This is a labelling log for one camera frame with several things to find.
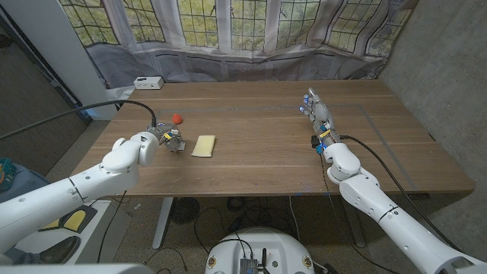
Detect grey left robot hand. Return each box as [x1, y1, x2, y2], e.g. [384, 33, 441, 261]
[147, 122, 187, 153]

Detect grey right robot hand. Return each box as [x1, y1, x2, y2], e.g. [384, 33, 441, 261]
[298, 87, 342, 148]

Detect white robot shoulder cover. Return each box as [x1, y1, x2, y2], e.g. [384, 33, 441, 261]
[0, 263, 155, 274]

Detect yellow sponge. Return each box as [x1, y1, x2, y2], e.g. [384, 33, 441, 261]
[190, 134, 216, 158]

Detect white power strip box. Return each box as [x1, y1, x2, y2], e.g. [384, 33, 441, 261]
[132, 75, 165, 91]

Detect round black fan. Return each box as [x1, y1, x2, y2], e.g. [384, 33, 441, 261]
[170, 196, 201, 225]

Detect white table leg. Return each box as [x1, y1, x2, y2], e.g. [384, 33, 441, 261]
[151, 196, 174, 250]

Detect white floor platform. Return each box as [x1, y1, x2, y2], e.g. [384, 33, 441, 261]
[22, 199, 133, 266]

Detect grey table leg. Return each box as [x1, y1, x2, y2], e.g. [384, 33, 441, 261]
[339, 194, 367, 248]

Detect black yellow foot pedal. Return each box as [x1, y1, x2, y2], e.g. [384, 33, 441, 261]
[37, 216, 64, 232]
[60, 205, 99, 234]

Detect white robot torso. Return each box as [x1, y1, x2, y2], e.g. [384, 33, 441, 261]
[204, 227, 316, 274]

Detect white pillar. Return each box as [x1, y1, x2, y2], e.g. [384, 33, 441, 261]
[0, 0, 117, 121]

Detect grey metal module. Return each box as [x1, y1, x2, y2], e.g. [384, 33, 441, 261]
[239, 257, 259, 274]

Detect blue upholstered seat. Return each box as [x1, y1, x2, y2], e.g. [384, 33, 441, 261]
[0, 163, 50, 202]

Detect black shoe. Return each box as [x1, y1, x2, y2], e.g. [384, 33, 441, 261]
[37, 235, 81, 266]

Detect teal plastic object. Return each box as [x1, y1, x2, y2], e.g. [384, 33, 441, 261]
[0, 158, 17, 191]

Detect dark trouser leg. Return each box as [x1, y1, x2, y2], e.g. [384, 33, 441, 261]
[5, 247, 43, 266]

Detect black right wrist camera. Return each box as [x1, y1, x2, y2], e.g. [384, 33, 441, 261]
[310, 135, 324, 155]

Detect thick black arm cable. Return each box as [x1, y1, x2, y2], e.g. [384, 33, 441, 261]
[339, 135, 461, 252]
[0, 99, 158, 142]

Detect thin braided arm cable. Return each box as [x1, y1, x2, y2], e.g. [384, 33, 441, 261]
[97, 190, 129, 264]
[318, 151, 366, 260]

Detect white floor cable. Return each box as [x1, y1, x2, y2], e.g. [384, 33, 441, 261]
[288, 196, 301, 243]

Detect black floor cable bundle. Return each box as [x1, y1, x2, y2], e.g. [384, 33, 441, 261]
[193, 196, 298, 254]

